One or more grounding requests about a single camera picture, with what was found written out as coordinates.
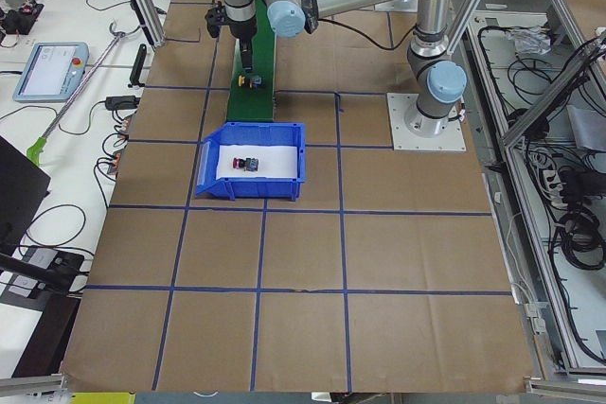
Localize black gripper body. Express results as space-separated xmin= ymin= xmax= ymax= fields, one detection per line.
xmin=225 ymin=6 xmax=256 ymax=41

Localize yellow push button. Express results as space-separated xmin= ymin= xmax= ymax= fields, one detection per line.
xmin=238 ymin=75 xmax=262 ymax=90

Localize red push button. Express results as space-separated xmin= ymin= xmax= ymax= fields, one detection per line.
xmin=232 ymin=157 xmax=259 ymax=172

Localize green conveyor belt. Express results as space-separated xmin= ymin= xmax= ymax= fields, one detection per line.
xmin=226 ymin=0 xmax=276 ymax=122

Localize left blue plastic bin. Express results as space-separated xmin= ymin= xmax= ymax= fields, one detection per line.
xmin=195 ymin=122 xmax=306 ymax=201

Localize left bin white foam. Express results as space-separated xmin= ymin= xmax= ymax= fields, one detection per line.
xmin=216 ymin=145 xmax=298 ymax=178

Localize teach pendant tablet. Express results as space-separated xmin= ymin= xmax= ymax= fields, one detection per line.
xmin=12 ymin=42 xmax=89 ymax=102

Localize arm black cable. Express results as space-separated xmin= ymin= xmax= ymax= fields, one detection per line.
xmin=319 ymin=15 xmax=418 ymax=51

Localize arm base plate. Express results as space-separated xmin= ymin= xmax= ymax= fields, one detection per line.
xmin=386 ymin=93 xmax=467 ymax=152

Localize green handled reach tool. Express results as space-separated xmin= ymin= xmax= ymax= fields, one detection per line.
xmin=27 ymin=20 xmax=143 ymax=168

